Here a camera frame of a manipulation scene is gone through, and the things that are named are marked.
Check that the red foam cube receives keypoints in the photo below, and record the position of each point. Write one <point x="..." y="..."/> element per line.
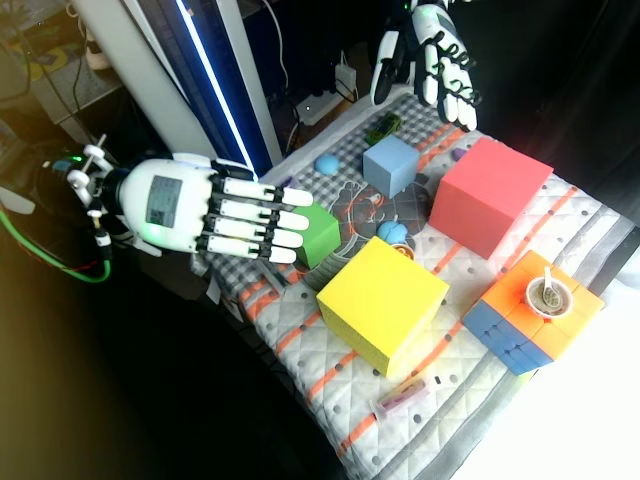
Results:
<point x="485" y="195"/>

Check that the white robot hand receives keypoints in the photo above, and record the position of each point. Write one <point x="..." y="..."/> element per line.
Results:
<point x="150" y="200"/>
<point x="435" y="30"/>

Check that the small white toy spoon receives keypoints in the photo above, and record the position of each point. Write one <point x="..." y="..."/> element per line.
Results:
<point x="549" y="287"/>

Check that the grey quilt with bear print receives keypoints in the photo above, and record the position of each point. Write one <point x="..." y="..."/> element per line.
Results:
<point x="400" y="440"/>

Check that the small orange toy bowl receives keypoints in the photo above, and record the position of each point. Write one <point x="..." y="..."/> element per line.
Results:
<point x="403" y="251"/>

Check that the yellow green floor mat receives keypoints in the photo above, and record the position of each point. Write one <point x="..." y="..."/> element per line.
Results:
<point x="40" y="55"/>

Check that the white plug adapter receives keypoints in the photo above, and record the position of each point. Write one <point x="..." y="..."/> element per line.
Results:
<point x="345" y="76"/>

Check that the light blue foam cube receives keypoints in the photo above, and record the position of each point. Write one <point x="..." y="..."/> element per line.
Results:
<point x="392" y="165"/>

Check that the blue toy ball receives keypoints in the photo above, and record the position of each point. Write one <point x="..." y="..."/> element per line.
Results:
<point x="326" y="164"/>

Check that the white shoe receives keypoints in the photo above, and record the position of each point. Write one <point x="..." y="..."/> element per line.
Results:
<point x="95" y="52"/>

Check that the green toy car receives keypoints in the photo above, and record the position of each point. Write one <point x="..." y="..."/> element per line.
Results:
<point x="382" y="129"/>

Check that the green foam cube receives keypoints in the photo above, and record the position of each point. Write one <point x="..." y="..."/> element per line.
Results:
<point x="320" y="235"/>

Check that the blue toy pumpkin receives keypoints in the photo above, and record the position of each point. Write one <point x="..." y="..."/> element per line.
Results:
<point x="391" y="231"/>

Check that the white power strip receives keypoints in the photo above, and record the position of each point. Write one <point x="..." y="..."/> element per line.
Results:
<point x="317" y="106"/>

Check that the white column with blue light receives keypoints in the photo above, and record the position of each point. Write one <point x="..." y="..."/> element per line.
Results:
<point x="145" y="85"/>

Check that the large Rubik's cube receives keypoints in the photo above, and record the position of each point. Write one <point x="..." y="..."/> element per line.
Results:
<point x="510" y="320"/>

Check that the yellow foam cube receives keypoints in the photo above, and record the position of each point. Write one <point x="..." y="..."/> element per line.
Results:
<point x="380" y="305"/>

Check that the purple toy piece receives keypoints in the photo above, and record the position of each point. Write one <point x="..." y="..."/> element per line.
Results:
<point x="458" y="153"/>

